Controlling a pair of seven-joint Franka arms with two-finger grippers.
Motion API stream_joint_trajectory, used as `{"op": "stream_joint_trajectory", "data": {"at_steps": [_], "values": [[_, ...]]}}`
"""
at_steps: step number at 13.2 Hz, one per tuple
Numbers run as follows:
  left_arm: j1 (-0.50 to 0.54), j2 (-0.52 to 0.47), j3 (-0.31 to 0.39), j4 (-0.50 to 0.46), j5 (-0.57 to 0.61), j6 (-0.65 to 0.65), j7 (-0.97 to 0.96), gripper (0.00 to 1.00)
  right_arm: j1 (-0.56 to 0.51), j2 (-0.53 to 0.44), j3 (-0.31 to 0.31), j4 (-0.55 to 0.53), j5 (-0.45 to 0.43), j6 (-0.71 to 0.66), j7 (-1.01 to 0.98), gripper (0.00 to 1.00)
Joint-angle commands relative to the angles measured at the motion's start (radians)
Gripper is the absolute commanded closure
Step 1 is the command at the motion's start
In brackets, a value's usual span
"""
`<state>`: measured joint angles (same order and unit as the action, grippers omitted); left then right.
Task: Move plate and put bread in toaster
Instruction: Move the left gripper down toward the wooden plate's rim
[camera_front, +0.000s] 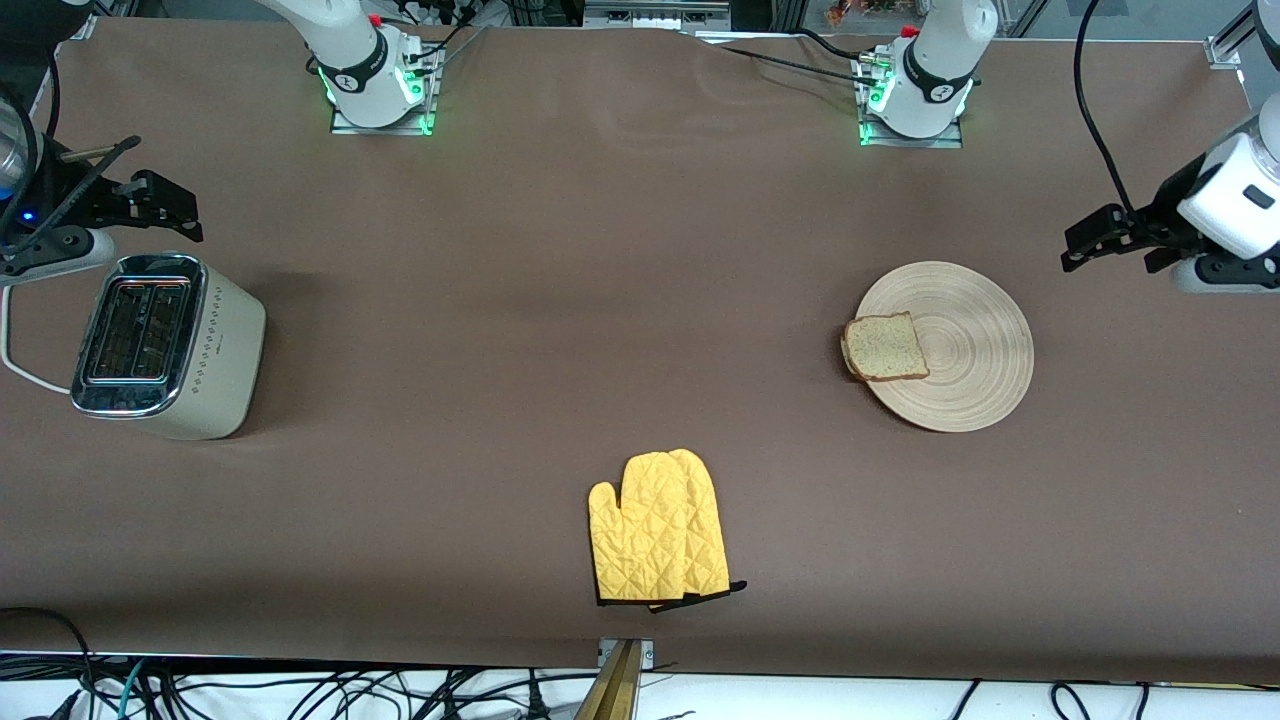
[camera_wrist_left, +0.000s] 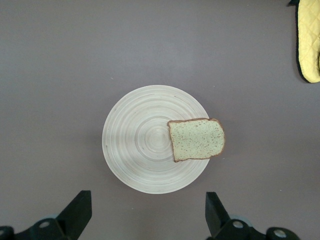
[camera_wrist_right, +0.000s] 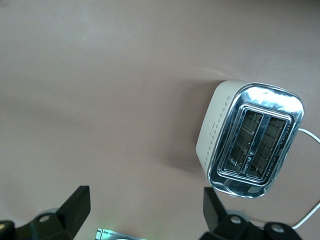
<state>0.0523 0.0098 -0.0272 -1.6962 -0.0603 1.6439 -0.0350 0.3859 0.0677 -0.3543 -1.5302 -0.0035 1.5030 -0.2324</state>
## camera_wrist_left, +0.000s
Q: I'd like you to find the yellow quilted oven mitt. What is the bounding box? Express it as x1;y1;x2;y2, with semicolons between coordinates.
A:
287;0;320;84

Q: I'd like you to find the round light wooden plate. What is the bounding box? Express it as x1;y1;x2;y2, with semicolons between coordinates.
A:
101;84;211;195

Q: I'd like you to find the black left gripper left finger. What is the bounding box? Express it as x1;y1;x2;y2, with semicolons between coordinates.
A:
0;190;93;240

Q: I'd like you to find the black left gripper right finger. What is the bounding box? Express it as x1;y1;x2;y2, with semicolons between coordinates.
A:
205;191;301;240

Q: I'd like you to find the slice of toast bread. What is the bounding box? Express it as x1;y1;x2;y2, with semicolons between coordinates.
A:
166;118;226;163

